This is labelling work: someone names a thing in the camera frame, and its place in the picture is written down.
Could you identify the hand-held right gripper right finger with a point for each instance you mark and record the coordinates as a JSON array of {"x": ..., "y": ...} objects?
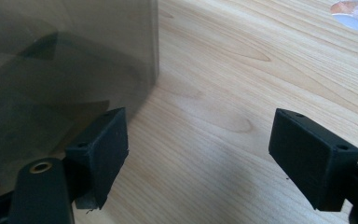
[{"x": 310, "y": 158}]

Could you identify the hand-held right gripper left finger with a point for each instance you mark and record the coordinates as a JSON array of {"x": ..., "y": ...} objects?
[{"x": 104, "y": 155}]

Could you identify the grey translucent storage box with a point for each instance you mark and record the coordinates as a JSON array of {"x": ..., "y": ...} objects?
[{"x": 59, "y": 77}]

